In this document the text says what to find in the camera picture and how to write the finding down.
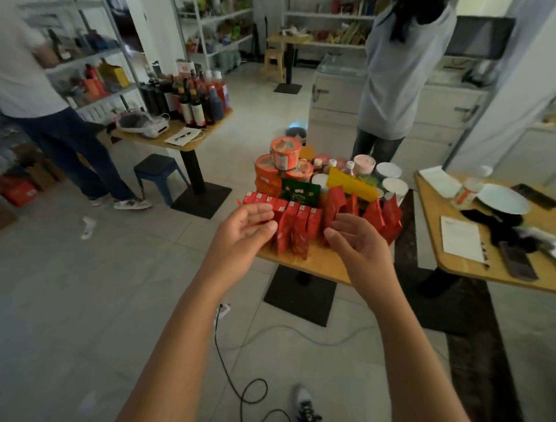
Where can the person's left forearm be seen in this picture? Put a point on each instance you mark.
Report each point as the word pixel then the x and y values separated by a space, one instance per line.
pixel 178 348

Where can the person's shoe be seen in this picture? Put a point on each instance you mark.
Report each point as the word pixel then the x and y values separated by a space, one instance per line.
pixel 306 406

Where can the person's right thumb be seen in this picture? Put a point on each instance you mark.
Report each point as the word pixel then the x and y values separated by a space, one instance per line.
pixel 335 241

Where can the group of dark bottles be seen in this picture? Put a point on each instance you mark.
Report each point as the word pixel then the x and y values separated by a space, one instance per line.
pixel 191 98

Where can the white paper cup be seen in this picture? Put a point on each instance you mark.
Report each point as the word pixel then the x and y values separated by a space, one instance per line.
pixel 388 170
pixel 319 180
pixel 395 187

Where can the white appliance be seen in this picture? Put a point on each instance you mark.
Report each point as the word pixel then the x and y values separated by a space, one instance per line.
pixel 145 124

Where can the white cup with red label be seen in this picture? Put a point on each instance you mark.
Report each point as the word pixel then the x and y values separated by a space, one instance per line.
pixel 467 193

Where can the person's right forearm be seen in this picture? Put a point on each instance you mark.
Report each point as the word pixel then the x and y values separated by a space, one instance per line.
pixel 408 356

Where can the person's left thumb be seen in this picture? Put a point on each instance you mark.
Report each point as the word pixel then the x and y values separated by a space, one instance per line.
pixel 265 234

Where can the yellow packet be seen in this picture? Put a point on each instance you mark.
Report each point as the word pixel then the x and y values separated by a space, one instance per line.
pixel 352 185

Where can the paper with pen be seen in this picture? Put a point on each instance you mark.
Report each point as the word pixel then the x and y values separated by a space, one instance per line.
pixel 182 136

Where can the orange noodle tub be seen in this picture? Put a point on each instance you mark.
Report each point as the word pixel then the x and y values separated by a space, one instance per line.
pixel 266 165
pixel 285 153
pixel 300 171

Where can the wooden stool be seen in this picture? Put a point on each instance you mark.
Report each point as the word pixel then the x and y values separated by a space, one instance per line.
pixel 274 63

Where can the person's right hand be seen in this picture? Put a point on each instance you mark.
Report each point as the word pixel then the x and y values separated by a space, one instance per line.
pixel 362 256

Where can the dark monitor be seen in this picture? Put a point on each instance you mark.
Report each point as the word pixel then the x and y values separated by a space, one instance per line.
pixel 480 37

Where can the white paper sheet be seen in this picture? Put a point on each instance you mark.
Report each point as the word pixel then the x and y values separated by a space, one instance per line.
pixel 462 239

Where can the white shelf with packets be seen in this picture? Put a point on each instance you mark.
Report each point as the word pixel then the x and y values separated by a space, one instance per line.
pixel 339 32

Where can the white scrap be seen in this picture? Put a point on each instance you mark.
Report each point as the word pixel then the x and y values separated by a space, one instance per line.
pixel 88 227

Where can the pink cup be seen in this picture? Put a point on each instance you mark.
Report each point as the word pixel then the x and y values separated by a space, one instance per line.
pixel 364 164

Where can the small wooden pedestal table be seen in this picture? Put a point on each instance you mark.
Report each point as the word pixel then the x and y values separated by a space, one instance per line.
pixel 321 263

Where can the wooden table with bottles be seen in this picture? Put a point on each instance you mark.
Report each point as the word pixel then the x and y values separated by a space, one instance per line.
pixel 191 174

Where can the person's left hand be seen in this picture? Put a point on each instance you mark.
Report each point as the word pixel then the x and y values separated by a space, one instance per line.
pixel 236 243

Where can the red box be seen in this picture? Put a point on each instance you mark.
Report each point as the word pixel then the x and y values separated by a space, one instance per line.
pixel 19 191

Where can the orange packet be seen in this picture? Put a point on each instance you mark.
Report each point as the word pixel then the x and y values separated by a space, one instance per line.
pixel 267 186

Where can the blue bucket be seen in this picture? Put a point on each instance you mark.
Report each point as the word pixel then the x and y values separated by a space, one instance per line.
pixel 297 131

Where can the white shelf with goods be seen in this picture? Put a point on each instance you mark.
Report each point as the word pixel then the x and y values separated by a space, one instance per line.
pixel 221 39

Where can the black floor mat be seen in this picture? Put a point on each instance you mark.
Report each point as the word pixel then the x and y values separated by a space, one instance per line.
pixel 478 348

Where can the black cloth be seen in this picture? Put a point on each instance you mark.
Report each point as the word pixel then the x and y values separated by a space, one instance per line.
pixel 499 228

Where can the small white-capped bottle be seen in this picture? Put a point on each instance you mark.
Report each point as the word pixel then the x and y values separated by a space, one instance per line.
pixel 350 168
pixel 331 165
pixel 318 165

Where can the blue stool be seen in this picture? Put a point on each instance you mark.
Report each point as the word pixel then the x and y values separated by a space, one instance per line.
pixel 158 171

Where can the metal shelf with goods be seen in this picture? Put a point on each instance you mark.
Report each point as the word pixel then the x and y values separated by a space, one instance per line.
pixel 104 74

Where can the row of red packets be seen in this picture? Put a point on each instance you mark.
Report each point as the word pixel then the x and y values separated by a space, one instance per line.
pixel 299 226

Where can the small round table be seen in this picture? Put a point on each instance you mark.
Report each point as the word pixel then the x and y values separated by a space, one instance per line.
pixel 289 65

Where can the wooden table with plate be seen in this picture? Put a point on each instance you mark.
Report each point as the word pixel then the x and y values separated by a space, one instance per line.
pixel 451 269

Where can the white plate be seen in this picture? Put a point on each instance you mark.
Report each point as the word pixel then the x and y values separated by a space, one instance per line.
pixel 504 199

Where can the white paper napkin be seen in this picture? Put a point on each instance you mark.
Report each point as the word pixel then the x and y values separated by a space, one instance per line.
pixel 441 180

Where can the green box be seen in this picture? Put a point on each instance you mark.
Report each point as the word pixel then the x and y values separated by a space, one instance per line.
pixel 300 192

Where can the black phone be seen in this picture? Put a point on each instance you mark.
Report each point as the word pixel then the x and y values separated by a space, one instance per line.
pixel 534 196

